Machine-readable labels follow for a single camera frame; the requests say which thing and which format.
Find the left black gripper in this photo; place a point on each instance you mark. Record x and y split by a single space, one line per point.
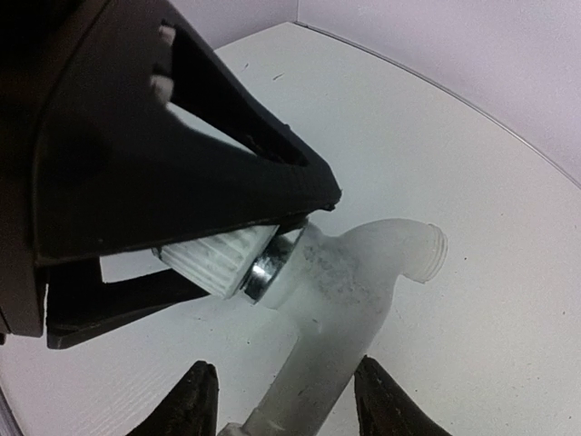
122 130

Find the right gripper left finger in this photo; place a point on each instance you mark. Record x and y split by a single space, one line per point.
190 408

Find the white plastic water faucet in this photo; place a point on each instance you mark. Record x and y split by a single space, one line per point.
336 291

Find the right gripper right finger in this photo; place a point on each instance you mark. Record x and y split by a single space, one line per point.
384 408

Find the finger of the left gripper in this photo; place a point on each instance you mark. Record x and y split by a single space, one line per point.
150 295

